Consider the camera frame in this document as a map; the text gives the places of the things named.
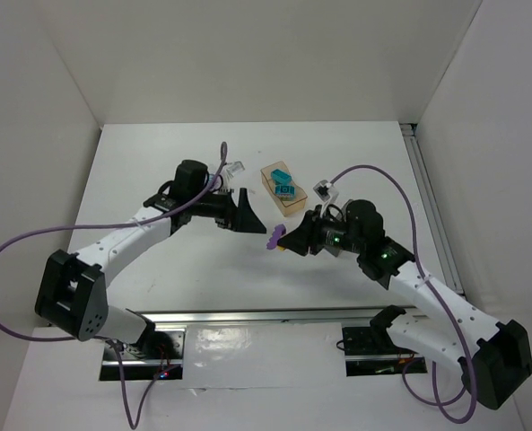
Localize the purple cable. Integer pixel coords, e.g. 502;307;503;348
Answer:
0;141;229;430
326;164;478;424

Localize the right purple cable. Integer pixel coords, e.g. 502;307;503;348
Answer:
326;164;478;424

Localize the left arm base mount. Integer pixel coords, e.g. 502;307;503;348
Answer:
99;328;186;382

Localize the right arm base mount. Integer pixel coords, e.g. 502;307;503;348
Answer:
336;327;427;377

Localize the aluminium rail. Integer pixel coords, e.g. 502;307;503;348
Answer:
399;123;466;297
130;306;390;325

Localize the curved teal lego brick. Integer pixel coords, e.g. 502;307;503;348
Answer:
270;169;292;185

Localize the aluminium rail right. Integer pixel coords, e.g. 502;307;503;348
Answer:
399;123;466;297

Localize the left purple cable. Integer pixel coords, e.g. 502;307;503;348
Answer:
0;141;229;430

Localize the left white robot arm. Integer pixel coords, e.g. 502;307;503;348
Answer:
34;160;266;357

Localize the small purple lego brick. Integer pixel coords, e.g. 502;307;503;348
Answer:
266;224;286;251

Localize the long teal lego brick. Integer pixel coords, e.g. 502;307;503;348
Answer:
274;184;296;200

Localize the orange plastic container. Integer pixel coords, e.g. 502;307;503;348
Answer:
260;161;308;217

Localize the aluminium rail front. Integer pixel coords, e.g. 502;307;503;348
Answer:
130;306;390;325

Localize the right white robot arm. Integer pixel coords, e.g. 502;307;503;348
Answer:
268;200;532;410

